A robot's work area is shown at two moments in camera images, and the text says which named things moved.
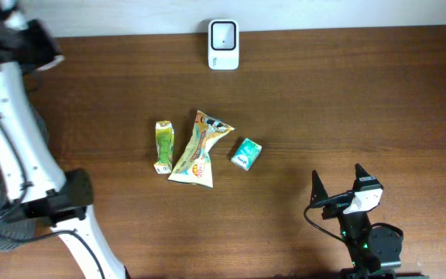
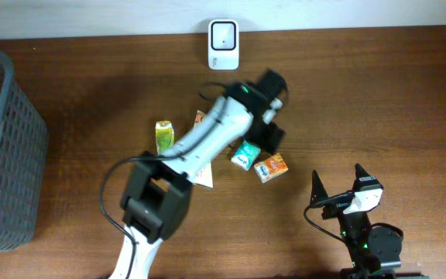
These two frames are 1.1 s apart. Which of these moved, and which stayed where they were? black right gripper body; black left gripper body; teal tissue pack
Moved: black left gripper body
Stayed: teal tissue pack; black right gripper body
